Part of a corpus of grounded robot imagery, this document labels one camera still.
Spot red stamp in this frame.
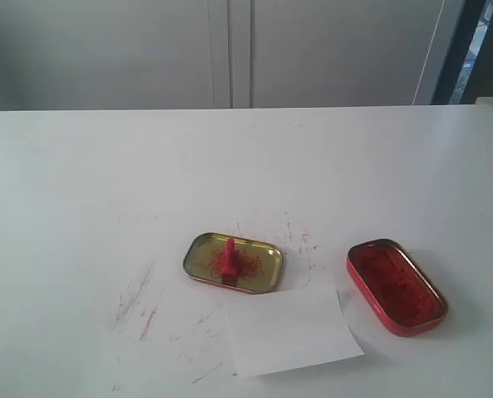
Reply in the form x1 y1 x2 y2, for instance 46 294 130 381
221 238 239 286

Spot red ink pad tin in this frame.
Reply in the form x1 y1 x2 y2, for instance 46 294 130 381
347 238 448 337

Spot gold tin lid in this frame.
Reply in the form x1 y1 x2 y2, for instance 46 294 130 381
183 232 285 294

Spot white paper sheet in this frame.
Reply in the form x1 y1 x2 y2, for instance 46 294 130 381
226 284 364 377

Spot white cabinet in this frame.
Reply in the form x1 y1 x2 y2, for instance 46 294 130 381
0 1 463 110

